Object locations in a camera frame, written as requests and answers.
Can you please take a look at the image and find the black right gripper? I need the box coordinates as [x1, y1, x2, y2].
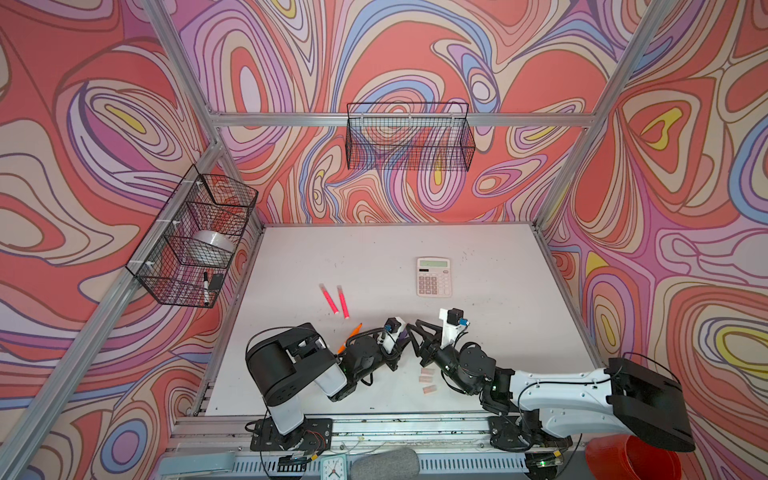
[405, 320, 475, 396]

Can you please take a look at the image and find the pink pen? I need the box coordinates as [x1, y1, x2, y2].
[338, 290, 350, 319]
[322, 290, 339, 314]

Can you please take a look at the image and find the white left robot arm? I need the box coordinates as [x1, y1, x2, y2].
[244, 317, 409, 436]

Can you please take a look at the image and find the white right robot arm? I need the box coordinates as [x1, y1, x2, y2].
[406, 320, 696, 453]

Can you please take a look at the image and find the orange pen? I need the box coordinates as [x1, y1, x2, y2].
[337, 323, 363, 355]

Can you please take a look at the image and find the pink desk calculator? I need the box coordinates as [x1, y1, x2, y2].
[416, 257, 453, 298]

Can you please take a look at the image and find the small white clock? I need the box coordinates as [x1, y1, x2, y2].
[320, 455, 348, 480]

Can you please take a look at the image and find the black marker in basket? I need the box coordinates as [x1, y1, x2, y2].
[202, 271, 211, 307]

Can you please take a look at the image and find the silver tape roll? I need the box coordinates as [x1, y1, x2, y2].
[193, 230, 235, 253]

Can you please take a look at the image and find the red bucket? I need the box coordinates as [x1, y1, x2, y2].
[585, 435, 682, 480]

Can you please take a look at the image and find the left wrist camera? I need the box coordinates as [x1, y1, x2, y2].
[380, 317, 404, 354]

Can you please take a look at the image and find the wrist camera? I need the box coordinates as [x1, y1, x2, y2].
[438, 308, 469, 348]
[380, 317, 404, 354]

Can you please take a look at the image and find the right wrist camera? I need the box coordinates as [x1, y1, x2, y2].
[438, 308, 469, 348]

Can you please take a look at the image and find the black wire basket back wall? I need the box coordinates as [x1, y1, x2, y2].
[345, 100, 476, 172]

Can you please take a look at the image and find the black wire basket wall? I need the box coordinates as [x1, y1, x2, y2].
[125, 166, 258, 309]
[345, 100, 476, 172]

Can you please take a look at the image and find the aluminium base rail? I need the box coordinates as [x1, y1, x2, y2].
[166, 412, 575, 479]

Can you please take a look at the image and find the black wire basket left wall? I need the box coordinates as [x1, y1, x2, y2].
[125, 166, 258, 309]

